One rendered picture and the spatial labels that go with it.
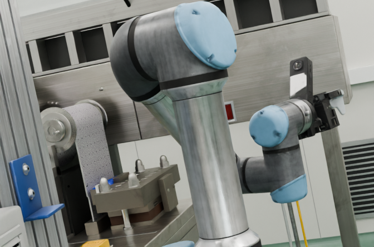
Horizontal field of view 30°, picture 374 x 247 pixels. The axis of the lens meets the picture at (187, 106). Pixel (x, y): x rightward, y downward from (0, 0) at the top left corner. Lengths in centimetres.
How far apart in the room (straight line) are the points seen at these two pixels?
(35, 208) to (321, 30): 149
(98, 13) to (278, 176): 134
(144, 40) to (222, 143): 21
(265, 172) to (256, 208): 351
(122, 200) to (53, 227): 107
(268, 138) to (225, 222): 26
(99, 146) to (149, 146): 262
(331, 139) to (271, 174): 117
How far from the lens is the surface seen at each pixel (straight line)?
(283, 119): 136
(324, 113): 153
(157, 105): 128
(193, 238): 241
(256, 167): 141
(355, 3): 469
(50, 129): 226
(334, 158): 256
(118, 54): 119
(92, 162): 234
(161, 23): 114
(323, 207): 484
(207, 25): 112
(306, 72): 153
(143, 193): 218
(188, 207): 239
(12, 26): 113
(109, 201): 221
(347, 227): 261
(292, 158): 138
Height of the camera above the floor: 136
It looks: 3 degrees down
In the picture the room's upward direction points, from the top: 11 degrees counter-clockwise
